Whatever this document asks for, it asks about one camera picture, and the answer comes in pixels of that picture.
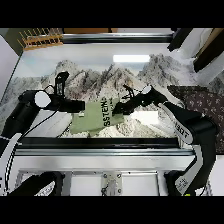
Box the green T-shirt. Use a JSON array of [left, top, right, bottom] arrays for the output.
[[68, 97, 130, 136]]

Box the wooden rack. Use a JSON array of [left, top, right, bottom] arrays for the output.
[[17, 27, 65, 51]]

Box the dark floral garment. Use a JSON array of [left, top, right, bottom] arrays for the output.
[[166, 84, 224, 155]]

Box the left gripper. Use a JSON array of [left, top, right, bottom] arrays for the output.
[[61, 99, 86, 114]]

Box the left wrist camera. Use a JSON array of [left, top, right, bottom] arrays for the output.
[[52, 70, 71, 98]]

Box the black cable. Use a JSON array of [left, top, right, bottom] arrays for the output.
[[19, 109, 58, 143]]

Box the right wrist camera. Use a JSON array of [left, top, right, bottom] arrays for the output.
[[121, 83, 137, 102]]

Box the silver frame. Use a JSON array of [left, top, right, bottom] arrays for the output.
[[0, 146, 224, 197]]

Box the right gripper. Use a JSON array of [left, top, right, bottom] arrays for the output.
[[111, 95, 138, 117]]

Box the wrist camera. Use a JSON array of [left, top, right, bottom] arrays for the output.
[[52, 70, 71, 98], [121, 83, 137, 102]]

